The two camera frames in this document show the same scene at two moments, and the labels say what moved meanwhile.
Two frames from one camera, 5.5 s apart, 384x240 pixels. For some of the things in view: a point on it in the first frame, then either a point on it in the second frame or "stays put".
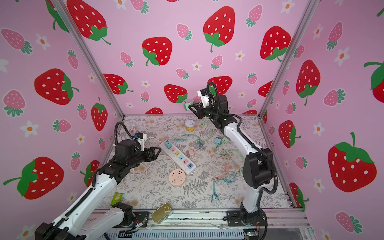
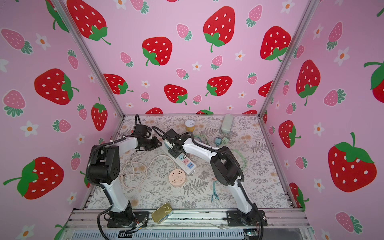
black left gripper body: (145, 155) -> (150, 144)
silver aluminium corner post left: (89, 57) stays put
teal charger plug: (218, 141) stays put
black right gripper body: (210, 113) -> (172, 151)
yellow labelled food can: (190, 124) stays put
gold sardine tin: (162, 213) stays put
